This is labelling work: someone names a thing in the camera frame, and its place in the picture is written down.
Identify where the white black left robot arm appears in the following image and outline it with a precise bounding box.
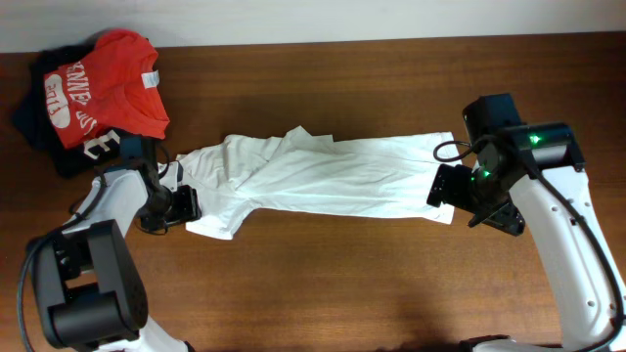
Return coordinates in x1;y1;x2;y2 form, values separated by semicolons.
20;136;201;352

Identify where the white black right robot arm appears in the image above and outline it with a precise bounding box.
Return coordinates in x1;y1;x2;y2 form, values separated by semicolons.
426;94;625;351

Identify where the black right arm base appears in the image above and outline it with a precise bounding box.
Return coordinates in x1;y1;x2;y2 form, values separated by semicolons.
459;334;568;352

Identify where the black folded t-shirt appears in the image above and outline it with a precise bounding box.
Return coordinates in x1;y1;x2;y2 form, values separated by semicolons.
11;44;133;179

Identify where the red folded t-shirt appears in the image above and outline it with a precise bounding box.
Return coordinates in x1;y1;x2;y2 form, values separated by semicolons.
43;29;169;149

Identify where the white t-shirt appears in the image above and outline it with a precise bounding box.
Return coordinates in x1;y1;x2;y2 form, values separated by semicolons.
177;126;454;241

